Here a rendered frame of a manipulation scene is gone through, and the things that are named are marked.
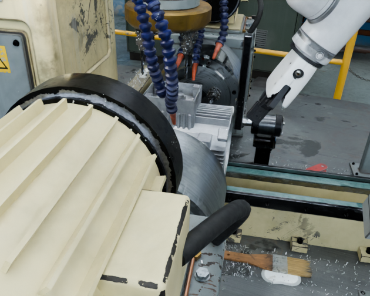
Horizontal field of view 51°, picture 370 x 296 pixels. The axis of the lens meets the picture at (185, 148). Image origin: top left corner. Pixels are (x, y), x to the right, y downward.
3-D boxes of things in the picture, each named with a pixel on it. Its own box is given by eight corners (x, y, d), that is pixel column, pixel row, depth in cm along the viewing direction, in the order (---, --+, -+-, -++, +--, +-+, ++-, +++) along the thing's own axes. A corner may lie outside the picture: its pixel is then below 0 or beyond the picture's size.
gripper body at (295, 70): (329, 70, 71) (288, 114, 77) (322, 53, 79) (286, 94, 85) (296, 46, 70) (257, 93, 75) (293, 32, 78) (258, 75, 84)
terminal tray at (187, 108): (142, 124, 91) (141, 96, 87) (154, 106, 100) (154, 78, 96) (192, 131, 89) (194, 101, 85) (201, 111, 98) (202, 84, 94)
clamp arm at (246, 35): (231, 129, 106) (241, 35, 93) (232, 124, 109) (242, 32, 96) (244, 131, 106) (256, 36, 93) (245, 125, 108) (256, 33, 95)
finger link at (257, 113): (278, 106, 78) (257, 130, 81) (278, 100, 81) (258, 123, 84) (265, 97, 78) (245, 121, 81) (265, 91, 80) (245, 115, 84)
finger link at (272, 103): (279, 107, 74) (266, 111, 79) (298, 73, 75) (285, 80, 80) (274, 103, 73) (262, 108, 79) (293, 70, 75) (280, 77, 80)
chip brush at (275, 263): (221, 263, 91) (221, 261, 91) (224, 248, 95) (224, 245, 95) (312, 279, 88) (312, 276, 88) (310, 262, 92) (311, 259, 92)
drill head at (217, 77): (148, 143, 114) (146, 60, 102) (176, 90, 149) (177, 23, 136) (234, 154, 111) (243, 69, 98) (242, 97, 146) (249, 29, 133)
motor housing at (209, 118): (138, 188, 95) (135, 118, 85) (159, 148, 111) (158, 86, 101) (220, 200, 92) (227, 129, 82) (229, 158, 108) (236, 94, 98)
